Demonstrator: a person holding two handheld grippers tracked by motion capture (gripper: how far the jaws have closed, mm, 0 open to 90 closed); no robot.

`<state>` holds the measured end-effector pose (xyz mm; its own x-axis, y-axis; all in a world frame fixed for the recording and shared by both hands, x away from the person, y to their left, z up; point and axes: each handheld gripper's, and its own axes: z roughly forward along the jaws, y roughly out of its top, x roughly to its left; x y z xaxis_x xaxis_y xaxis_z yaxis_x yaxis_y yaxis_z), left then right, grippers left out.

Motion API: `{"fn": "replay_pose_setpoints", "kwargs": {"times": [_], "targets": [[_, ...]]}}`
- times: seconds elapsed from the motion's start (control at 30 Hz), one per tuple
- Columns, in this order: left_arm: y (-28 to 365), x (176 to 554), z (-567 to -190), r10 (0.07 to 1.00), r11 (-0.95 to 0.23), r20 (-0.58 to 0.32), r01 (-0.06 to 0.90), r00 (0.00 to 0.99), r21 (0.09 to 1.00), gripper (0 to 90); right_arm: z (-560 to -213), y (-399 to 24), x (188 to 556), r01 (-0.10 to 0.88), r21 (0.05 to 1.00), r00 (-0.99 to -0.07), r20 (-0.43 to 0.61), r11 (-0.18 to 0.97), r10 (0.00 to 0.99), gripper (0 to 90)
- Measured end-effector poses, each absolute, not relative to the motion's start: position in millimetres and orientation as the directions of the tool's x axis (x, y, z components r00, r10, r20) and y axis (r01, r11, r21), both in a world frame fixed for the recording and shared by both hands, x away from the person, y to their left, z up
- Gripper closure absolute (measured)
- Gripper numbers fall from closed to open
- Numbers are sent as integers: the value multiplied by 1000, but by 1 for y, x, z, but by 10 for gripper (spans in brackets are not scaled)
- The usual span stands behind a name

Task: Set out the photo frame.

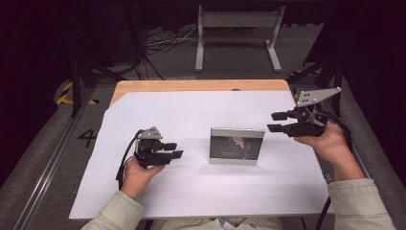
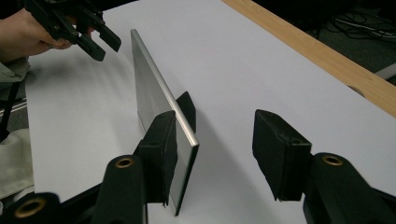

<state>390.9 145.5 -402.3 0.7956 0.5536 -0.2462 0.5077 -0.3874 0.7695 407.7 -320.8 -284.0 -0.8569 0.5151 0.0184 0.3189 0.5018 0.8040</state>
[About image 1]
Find yellow black hazard tape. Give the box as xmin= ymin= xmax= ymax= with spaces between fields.
xmin=56 ymin=80 xmax=100 ymax=106

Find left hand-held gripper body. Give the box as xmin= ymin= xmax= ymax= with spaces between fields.
xmin=135 ymin=126 xmax=175 ymax=170

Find black metal stand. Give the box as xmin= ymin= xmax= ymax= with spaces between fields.
xmin=286 ymin=56 xmax=346 ymax=119
xmin=68 ymin=56 xmax=127 ymax=119

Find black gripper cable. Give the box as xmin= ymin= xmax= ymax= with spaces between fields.
xmin=314 ymin=111 xmax=353 ymax=230
xmin=115 ymin=128 xmax=144 ymax=191

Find person's right hand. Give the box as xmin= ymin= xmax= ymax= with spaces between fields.
xmin=293 ymin=122 xmax=358 ymax=171

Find bundle of floor cables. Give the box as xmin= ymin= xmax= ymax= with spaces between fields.
xmin=145 ymin=25 xmax=200 ymax=56

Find white metal stand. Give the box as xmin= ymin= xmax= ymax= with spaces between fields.
xmin=194 ymin=4 xmax=286 ymax=73

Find person's torso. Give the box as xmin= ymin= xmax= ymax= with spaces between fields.
xmin=149 ymin=217 xmax=283 ymax=230

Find person's left hand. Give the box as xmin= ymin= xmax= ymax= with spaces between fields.
xmin=121 ymin=157 xmax=167 ymax=200

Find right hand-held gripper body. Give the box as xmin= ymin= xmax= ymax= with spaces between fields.
xmin=282 ymin=86 xmax=343 ymax=138

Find silver photo frame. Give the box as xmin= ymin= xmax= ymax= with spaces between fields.
xmin=208 ymin=126 xmax=266 ymax=167

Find white paper sheet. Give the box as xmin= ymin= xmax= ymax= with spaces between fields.
xmin=68 ymin=90 xmax=334 ymax=220

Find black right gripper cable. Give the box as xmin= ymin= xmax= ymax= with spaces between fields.
xmin=314 ymin=111 xmax=353 ymax=230

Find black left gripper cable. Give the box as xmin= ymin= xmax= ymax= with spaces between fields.
xmin=115 ymin=128 xmax=144 ymax=191

